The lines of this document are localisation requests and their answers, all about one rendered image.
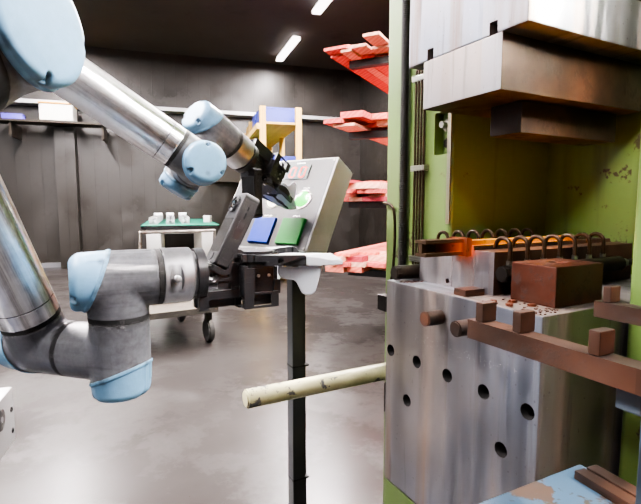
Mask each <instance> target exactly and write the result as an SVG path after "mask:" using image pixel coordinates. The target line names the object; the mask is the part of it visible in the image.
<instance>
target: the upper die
mask: <svg viewBox="0 0 641 504"><path fill-rule="evenodd" d="M520 100H525V101H532V102H538V103H545V104H552V105H558V106H565V107H571V108H578V109H585V110H591V111H598V112H605V113H611V114H617V116H618V115H624V114H630V113H637V112H641V65H639V64H635V63H631V62H627V61H623V60H619V59H615V58H610V57H606V56H602V55H598V54H594V53H590V52H586V51H582V50H578V49H573V48H569V47H565V46H561V45H557V44H553V43H549V42H545V41H541V40H536V39H532V38H528V37H524V36H520V35H516V34H512V33H508V32H504V31H502V32H500V33H497V34H495V35H492V36H490V37H487V38H485V39H482V40H480V41H477V42H475V43H472V44H470V45H467V46H465V47H462V48H460V49H457V50H455V51H452V52H450V53H447V54H445V55H442V56H440V57H437V58H435V59H432V60H430V61H427V62H425V63H424V95H423V110H429V111H437V112H445V113H454V114H462V115H470V116H479V117H487V118H491V107H494V106H498V105H503V104H507V103H511V102H516V101H520Z"/></svg>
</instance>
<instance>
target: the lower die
mask: <svg viewBox="0 0 641 504"><path fill-rule="evenodd" d="M592 238H597V239H592V251H591V255H592V258H599V257H600V253H601V239H600V238H598V237H592ZM605 239H606V246H605V253H606V257H611V256H621V257H623V258H626V259H631V257H632V243H620V242H610V238H605ZM577 242H578V245H577V256H578V259H586V254H587V242H586V239H579V240H577ZM562 244H563V245H562V257H563V259H571V256H572V254H573V243H572V240H563V241H562ZM557 254H558V242H557V241H548V242H547V250H546V258H547V259H551V258H556V257H557ZM540 258H542V242H532V246H530V259H531V260H539V259H540ZM524 259H525V242H524V243H516V244H515V247H513V255H512V261H513V262H514V261H524ZM507 260H508V244H507V243H505V244H498V248H494V244H487V245H472V254H471V256H468V257H466V256H458V255H457V256H442V257H427V258H425V257H420V274H419V280H422V281H426V282H431V283H436V284H441V285H445V286H450V287H455V288H458V287H468V286H475V287H480V288H484V289H485V294H488V295H492V296H494V295H502V294H510V293H511V282H509V283H501V282H499V281H498V280H497V278H496V275H495V272H496V270H497V268H498V267H501V266H505V265H506V261H507ZM630 272H631V265H628V266H626V267H625V268H624V269H622V270H618V271H609V272H603V281H602V282H606V281H614V280H622V279H630ZM447 278H448V279H449V283H448V284H447V283H446V279H447Z"/></svg>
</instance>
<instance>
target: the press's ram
mask: <svg viewBox="0 0 641 504"><path fill-rule="evenodd" d="M502 31H504V32H508V33H512V34H516V35H520V36H524V37H528V38H532V39H536V40H541V41H545V42H549V43H553V44H557V45H561V46H565V47H569V48H573V49H578V50H582V51H586V52H590V53H594V54H598V55H602V56H606V57H610V58H615V59H619V60H623V61H627V62H631V63H635V64H639V65H641V1H638V0H410V46H409V68H412V69H417V70H423V71H424V63H425V62H427V61H430V60H432V59H435V58H437V57H440V56H442V55H445V54H447V53H450V52H452V51H455V50H457V49H460V48H462V47H465V46H467V45H470V44H472V43H475V42H477V41H480V40H482V39H485V38H487V37H490V36H492V35H495V34H497V33H500V32H502Z"/></svg>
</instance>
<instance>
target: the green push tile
mask: <svg viewBox="0 0 641 504"><path fill-rule="evenodd" d="M306 221H307V219H306V218H283V220H282V223H281V225H280V228H279V231H278V233H277V236H276V239H275V242H274V243H275V244H278V245H292V246H298V244H299V241H300V238H301V235H302V232H303V229H304V227H305V224H306Z"/></svg>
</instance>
